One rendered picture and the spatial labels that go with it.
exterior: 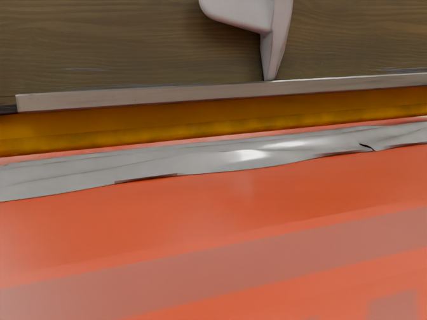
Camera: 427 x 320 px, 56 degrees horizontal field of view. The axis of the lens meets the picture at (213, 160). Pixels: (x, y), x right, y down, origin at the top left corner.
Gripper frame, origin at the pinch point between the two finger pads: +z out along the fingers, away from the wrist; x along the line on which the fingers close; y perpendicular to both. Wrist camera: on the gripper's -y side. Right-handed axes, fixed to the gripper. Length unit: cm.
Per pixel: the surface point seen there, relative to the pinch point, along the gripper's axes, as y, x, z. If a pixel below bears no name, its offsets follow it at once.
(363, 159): 2.6, 13.5, 5.2
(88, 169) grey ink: 13.2, 9.9, 4.6
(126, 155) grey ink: 11.5, 9.1, 4.3
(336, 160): 3.5, 12.9, 5.2
